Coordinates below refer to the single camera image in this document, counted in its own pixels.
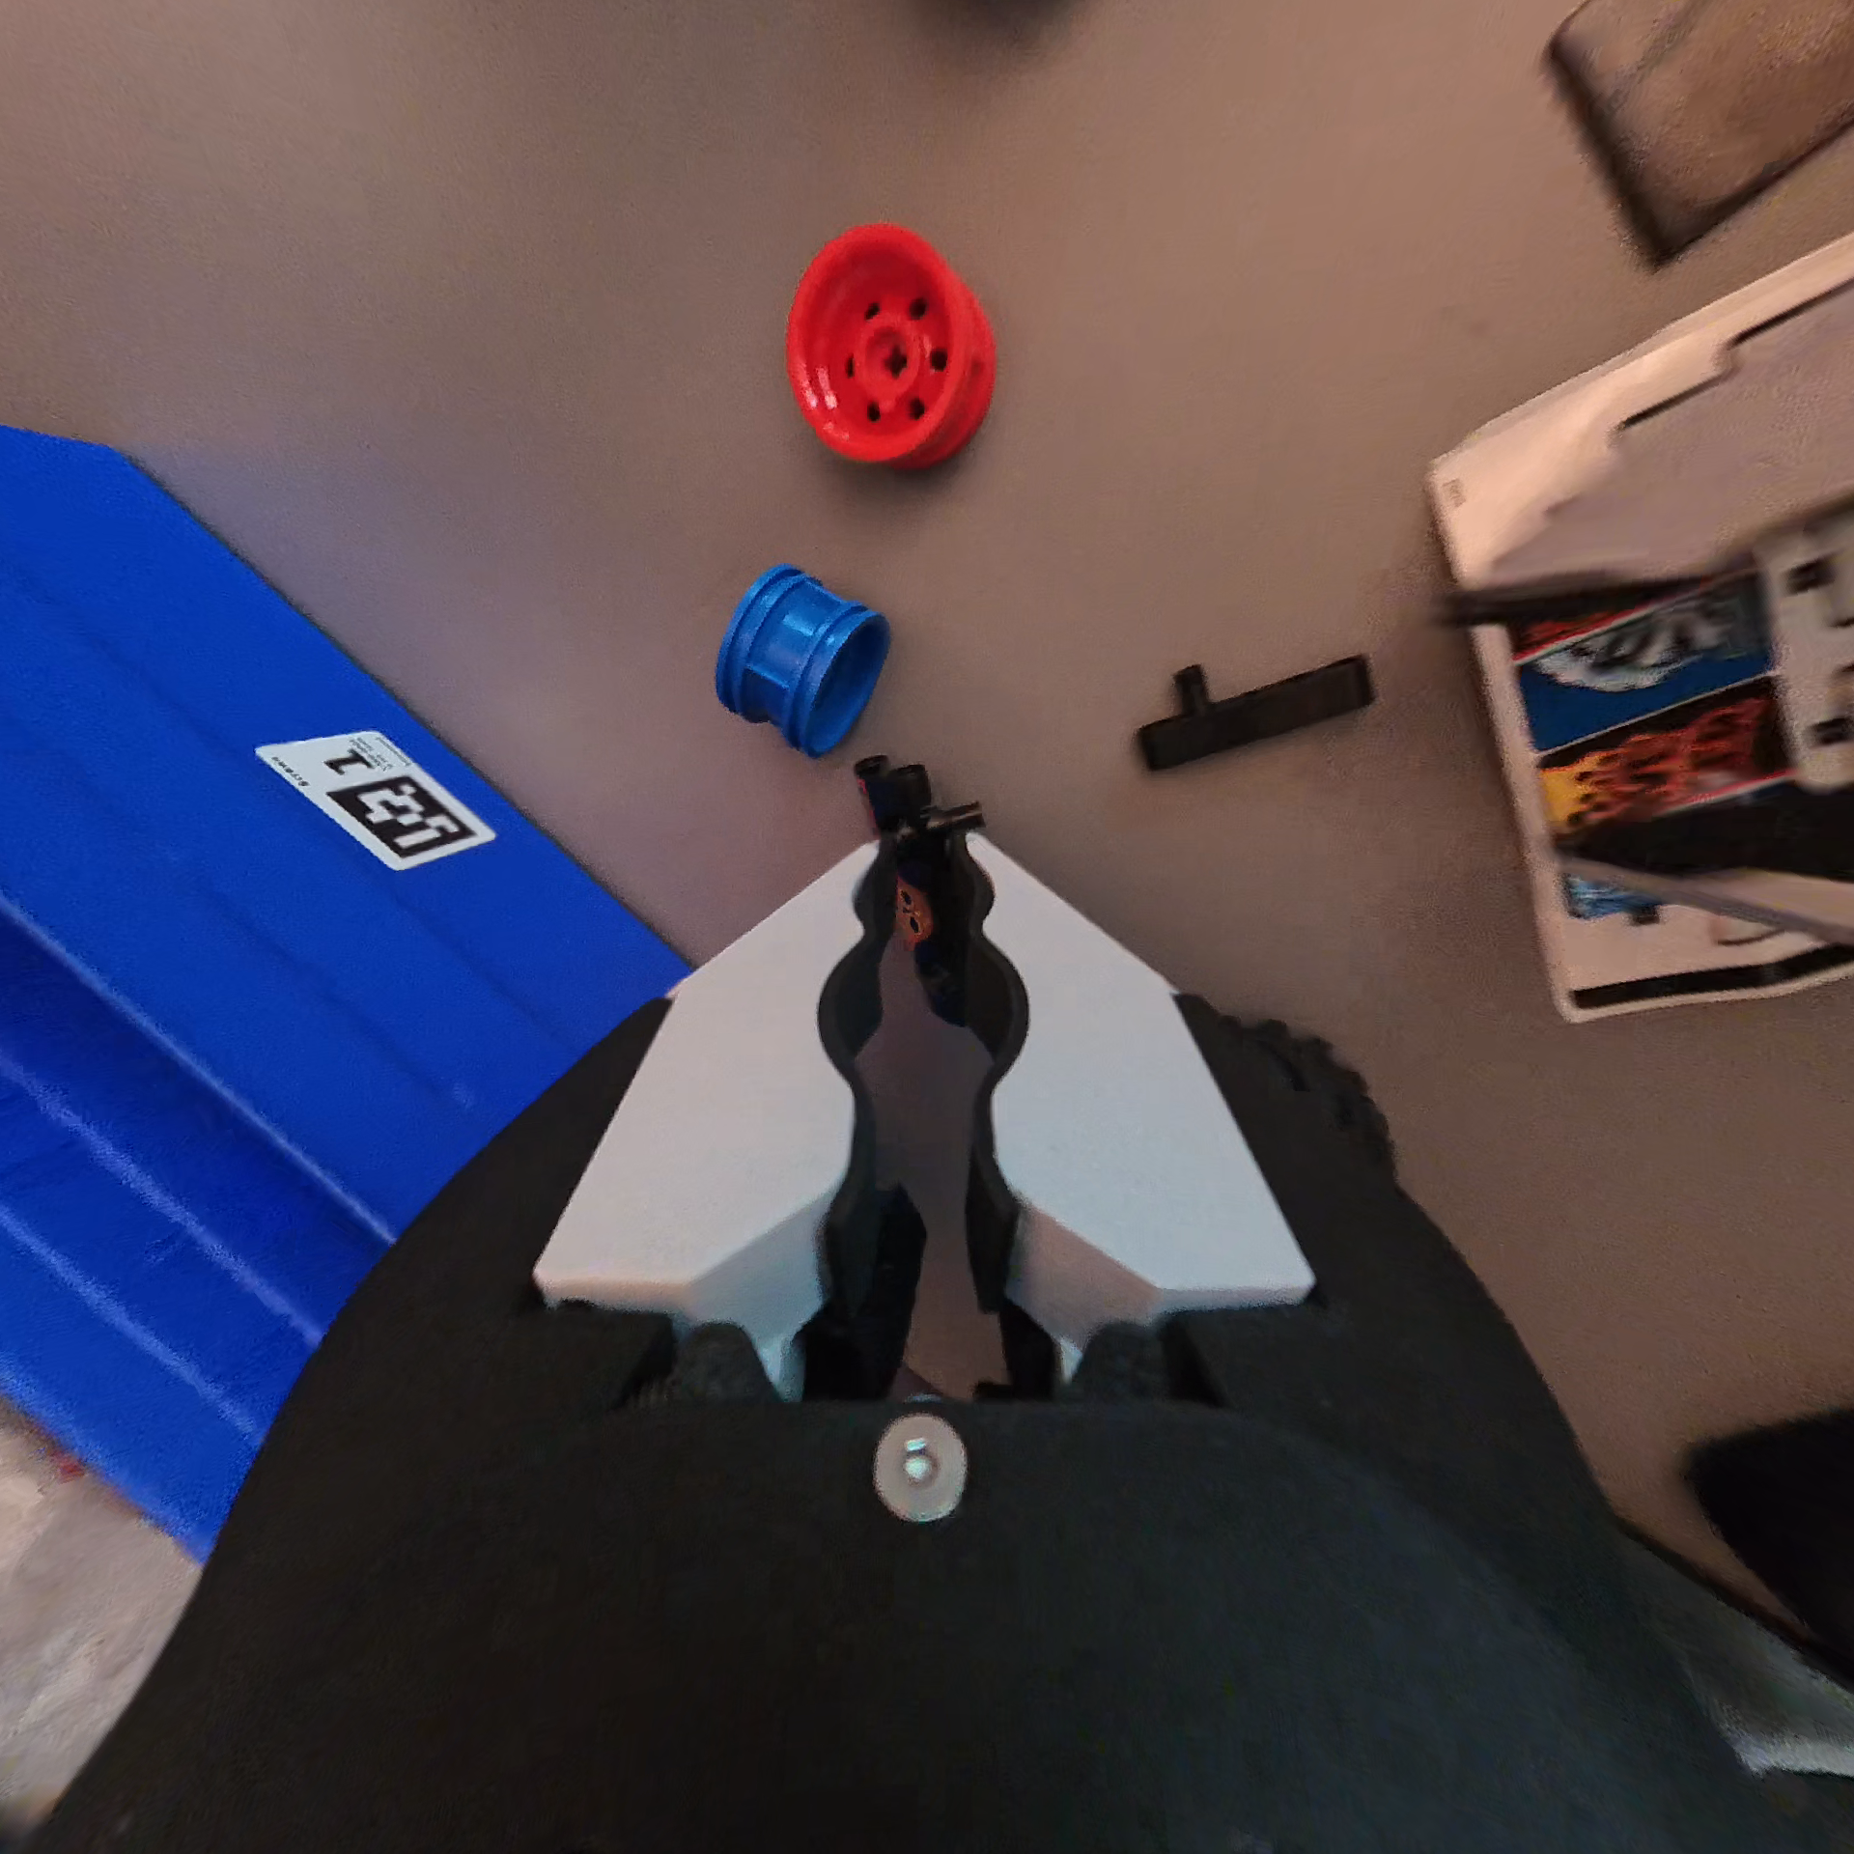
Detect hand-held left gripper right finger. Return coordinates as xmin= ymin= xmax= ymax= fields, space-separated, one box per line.
xmin=927 ymin=841 xmax=1313 ymax=1392

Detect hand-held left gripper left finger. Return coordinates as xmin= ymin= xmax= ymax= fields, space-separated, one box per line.
xmin=536 ymin=841 xmax=922 ymax=1392

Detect flame-printed brick panel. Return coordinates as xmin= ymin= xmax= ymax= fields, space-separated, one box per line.
xmin=851 ymin=755 xmax=994 ymax=1015

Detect grey desk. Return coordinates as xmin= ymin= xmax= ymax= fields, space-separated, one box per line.
xmin=0 ymin=0 xmax=1854 ymax=1854

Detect black rubber tire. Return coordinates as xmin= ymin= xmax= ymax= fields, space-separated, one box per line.
xmin=1174 ymin=999 xmax=1399 ymax=1217

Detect blue storage bin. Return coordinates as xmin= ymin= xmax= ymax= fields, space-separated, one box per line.
xmin=0 ymin=429 xmax=698 ymax=1552

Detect blue wheel hub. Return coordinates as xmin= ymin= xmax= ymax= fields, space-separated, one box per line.
xmin=718 ymin=565 xmax=892 ymax=755

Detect white sticker sheet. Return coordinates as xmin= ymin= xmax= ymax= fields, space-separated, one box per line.
xmin=1428 ymin=232 xmax=1854 ymax=1022

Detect small red wheel hub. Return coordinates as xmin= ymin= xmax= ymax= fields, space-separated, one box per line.
xmin=786 ymin=223 xmax=1002 ymax=467

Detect black square plate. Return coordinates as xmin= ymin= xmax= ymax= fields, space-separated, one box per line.
xmin=1552 ymin=0 xmax=1854 ymax=262

